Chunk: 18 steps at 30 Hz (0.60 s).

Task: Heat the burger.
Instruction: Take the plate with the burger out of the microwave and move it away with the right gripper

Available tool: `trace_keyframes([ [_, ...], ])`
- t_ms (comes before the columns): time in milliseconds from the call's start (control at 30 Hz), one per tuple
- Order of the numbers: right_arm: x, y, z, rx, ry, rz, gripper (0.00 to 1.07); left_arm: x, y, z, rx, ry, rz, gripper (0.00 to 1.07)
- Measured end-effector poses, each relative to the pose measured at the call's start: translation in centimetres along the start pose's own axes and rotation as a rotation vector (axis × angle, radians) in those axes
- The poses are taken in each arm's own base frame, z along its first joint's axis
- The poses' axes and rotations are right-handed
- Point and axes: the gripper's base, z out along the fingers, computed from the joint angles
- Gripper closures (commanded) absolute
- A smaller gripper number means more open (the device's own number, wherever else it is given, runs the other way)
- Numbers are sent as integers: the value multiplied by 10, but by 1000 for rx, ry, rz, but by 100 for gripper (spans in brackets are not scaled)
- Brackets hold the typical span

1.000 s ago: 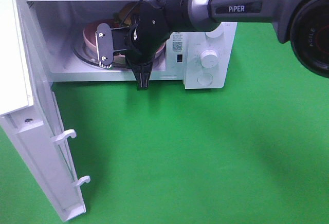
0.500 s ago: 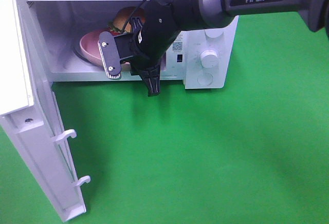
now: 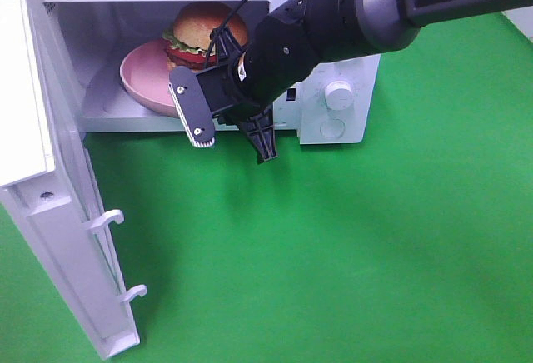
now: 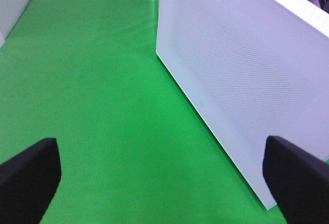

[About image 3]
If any white microwave oven body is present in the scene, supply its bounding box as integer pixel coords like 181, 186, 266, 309
48, 0, 380, 144

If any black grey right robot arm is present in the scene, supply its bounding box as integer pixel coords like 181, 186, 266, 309
212, 0, 532, 162

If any round white door button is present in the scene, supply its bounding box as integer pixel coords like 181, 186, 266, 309
320, 118, 346, 139

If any burger with lettuce and tomato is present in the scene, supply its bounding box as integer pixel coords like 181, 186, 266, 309
162, 2, 231, 72

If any white round knob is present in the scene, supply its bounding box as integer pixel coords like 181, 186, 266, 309
324, 81, 354, 111

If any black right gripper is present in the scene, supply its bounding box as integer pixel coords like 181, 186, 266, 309
210, 27, 277, 162

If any pink round plate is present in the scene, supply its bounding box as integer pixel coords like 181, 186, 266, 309
119, 39, 177, 117

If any green table cloth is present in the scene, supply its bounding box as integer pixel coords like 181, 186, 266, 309
0, 2, 533, 363

